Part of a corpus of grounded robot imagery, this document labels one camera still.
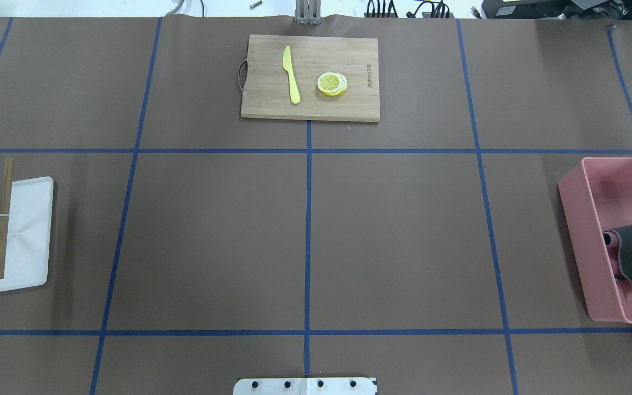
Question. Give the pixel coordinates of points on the yellow lemon slice toy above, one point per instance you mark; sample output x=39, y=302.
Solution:
x=332, y=84

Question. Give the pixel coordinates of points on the wooden cutting board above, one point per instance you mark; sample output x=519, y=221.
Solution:
x=265, y=93

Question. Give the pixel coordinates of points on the yellow plastic knife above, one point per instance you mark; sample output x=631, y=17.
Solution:
x=294, y=94

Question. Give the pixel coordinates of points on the pink plastic bin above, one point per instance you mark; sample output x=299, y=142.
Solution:
x=596, y=196

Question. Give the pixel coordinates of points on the white towel rack stand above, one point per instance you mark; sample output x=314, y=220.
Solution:
x=26, y=213

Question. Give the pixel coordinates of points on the aluminium frame post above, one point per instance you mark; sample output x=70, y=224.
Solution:
x=308, y=12

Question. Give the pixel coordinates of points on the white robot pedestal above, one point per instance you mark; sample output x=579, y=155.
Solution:
x=306, y=385

